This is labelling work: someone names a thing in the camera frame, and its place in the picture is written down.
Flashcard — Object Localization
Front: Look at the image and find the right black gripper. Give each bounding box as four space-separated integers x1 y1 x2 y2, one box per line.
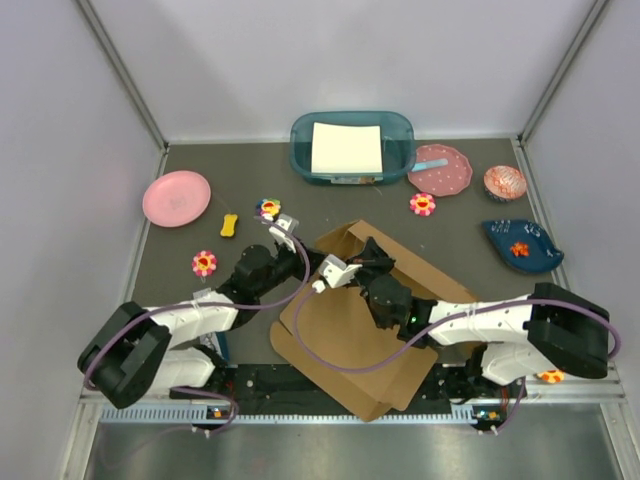
345 236 396 304

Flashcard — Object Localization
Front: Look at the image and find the brown cardboard box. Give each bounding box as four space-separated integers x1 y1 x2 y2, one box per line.
270 220 477 422

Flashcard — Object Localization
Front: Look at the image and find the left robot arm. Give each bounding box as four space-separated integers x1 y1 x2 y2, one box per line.
77 245 326 409

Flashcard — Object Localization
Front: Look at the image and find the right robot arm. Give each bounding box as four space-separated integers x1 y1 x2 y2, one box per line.
347 238 609 396

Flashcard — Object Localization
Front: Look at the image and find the pink smiling flower toy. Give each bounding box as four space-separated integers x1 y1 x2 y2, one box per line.
409 192 436 217

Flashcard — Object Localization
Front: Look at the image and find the pink dotted plate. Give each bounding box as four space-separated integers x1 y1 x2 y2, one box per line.
408 144 473 197

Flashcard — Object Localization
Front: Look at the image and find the light blue marker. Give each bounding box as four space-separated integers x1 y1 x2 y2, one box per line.
411 158 448 173

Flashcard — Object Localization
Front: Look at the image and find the rainbow flower toy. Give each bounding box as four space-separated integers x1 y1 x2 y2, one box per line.
256 198 281 221

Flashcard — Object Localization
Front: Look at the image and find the white paper sheet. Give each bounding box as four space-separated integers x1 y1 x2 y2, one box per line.
311 122 383 174

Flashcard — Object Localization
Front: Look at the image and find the teal plastic bin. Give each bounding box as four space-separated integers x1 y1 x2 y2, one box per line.
289 111 416 185

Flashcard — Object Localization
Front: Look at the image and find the small orange toy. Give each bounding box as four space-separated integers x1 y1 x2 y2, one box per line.
510 242 530 257

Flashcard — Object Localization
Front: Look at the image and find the dark blue leaf dish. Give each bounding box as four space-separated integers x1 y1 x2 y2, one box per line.
481 219 565 274

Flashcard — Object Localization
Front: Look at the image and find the yellow bone toy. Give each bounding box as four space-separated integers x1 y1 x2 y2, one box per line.
220 213 238 238

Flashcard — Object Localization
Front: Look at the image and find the red patterned bowl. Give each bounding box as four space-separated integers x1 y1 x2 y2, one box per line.
483 165 527 202

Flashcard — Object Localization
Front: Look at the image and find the blue packaged item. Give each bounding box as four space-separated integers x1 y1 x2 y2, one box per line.
199 289 232 364

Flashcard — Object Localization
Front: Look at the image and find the orange flower toy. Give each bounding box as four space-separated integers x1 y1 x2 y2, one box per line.
536 370 565 384

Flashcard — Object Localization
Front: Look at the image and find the pink round plate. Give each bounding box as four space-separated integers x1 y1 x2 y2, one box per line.
142 170 211 228

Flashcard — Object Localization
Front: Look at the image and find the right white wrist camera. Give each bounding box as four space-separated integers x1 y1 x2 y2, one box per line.
311 254 361 294

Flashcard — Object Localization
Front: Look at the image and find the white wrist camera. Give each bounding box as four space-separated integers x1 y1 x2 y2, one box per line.
311 254 361 294
269 214 299 253

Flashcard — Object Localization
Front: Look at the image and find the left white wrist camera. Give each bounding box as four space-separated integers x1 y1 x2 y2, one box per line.
269 214 299 253

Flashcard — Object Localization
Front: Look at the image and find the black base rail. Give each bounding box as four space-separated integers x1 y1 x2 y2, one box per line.
202 364 520 415

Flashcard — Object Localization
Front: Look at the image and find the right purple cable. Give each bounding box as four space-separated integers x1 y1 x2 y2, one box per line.
292 289 625 374

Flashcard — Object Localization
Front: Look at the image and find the purple cable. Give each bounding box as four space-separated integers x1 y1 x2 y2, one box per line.
82 214 312 392
292 289 625 374

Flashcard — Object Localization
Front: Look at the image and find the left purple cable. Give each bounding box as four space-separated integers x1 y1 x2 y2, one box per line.
82 214 312 392

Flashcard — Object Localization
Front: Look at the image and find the grey slotted cable duct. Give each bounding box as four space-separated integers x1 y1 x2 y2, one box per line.
99 403 506 425

